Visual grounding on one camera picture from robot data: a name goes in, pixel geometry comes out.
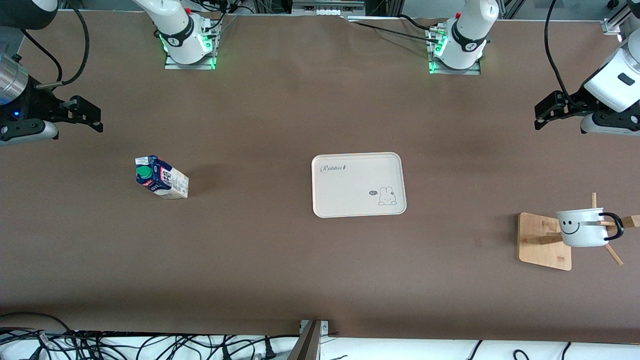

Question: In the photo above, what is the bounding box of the blue white milk carton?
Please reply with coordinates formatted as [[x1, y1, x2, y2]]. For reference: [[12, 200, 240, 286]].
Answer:
[[134, 155, 190, 200]]

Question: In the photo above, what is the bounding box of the white smiley mug black handle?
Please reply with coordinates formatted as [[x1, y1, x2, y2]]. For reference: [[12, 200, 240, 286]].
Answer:
[[556, 207, 625, 248]]

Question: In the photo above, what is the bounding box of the cream tray with rabbit print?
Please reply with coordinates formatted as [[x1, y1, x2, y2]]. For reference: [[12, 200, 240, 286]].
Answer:
[[311, 152, 407, 219]]

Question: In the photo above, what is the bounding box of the wooden mug stand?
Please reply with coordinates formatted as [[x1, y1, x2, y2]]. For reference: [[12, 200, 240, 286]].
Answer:
[[517, 192, 640, 272]]

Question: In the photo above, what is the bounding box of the brown table mat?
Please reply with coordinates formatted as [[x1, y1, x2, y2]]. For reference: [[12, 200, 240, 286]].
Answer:
[[0, 10, 640, 346]]

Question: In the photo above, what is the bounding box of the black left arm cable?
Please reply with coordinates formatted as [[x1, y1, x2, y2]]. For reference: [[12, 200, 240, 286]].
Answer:
[[544, 0, 571, 98]]

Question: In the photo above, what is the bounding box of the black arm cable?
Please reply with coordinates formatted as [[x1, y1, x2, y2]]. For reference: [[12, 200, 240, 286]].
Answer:
[[60, 6, 91, 86], [544, 0, 571, 98]]

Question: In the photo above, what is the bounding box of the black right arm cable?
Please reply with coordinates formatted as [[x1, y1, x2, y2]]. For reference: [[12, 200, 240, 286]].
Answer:
[[60, 6, 91, 86]]

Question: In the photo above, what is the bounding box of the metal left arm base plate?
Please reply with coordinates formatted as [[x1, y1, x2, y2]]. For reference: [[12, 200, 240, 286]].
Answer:
[[427, 27, 482, 76]]

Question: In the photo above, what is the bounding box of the aluminium frame profile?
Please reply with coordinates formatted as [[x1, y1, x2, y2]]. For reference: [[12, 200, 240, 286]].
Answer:
[[602, 7, 640, 36]]

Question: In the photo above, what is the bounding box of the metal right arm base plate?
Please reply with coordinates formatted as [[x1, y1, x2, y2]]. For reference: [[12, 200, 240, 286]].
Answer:
[[164, 17, 218, 71]]

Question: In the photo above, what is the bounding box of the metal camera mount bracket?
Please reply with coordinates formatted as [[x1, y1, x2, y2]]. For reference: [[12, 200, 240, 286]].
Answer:
[[286, 319, 330, 360]]

